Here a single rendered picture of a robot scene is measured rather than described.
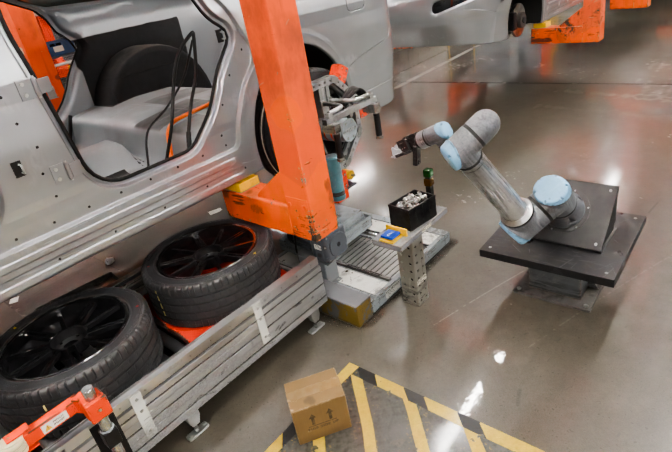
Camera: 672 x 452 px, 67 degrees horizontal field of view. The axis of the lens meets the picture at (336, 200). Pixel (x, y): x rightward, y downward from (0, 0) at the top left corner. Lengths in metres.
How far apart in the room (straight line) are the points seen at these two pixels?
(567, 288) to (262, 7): 1.91
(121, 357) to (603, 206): 2.17
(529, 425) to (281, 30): 1.79
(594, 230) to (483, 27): 2.90
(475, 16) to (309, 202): 3.17
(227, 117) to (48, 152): 0.84
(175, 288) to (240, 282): 0.29
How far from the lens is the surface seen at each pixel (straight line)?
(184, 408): 2.29
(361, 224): 3.24
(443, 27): 5.05
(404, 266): 2.62
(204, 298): 2.38
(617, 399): 2.35
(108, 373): 2.17
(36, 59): 4.53
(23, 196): 2.23
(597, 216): 2.63
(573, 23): 5.95
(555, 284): 2.75
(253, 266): 2.39
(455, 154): 1.98
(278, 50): 2.09
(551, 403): 2.29
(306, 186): 2.24
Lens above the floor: 1.68
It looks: 25 degrees down
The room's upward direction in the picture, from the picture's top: 11 degrees counter-clockwise
